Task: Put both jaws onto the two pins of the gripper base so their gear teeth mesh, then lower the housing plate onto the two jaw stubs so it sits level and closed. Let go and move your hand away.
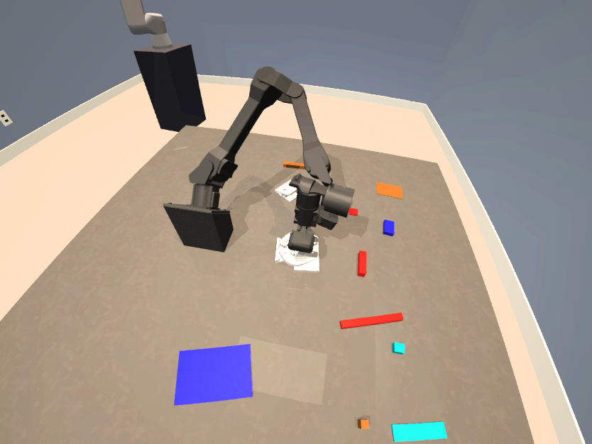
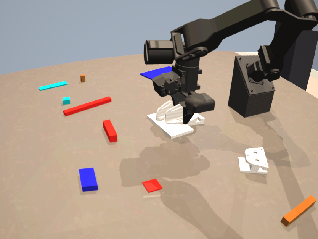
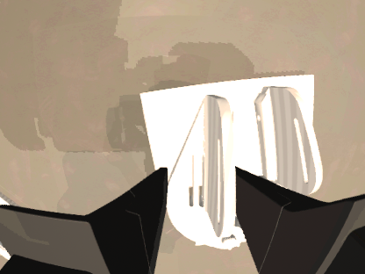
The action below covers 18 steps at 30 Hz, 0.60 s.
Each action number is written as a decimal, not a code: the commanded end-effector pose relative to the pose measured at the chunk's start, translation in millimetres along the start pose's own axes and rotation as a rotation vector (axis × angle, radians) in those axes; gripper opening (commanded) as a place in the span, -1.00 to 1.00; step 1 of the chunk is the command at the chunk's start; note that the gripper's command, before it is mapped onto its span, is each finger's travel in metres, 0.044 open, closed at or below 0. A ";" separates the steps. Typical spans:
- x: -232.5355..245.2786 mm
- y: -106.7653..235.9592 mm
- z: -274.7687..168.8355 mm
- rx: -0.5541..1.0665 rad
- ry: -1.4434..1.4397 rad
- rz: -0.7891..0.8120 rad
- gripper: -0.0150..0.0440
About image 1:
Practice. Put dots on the orange flat plate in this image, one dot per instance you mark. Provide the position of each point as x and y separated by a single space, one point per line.
389 190

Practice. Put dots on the red rectangular block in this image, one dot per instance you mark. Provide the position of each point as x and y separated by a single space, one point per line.
362 263

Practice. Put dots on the long red bar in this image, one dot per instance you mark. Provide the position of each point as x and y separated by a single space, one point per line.
368 321

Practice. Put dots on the blue flat square plate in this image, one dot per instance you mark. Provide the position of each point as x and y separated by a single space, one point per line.
213 374

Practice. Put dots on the small cyan cube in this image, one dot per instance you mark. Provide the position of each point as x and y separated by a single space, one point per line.
398 348

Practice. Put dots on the blue rectangular block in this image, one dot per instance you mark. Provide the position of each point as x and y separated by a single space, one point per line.
388 228

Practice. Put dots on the cyan flat rectangular plate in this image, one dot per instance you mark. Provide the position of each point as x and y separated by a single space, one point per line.
418 431

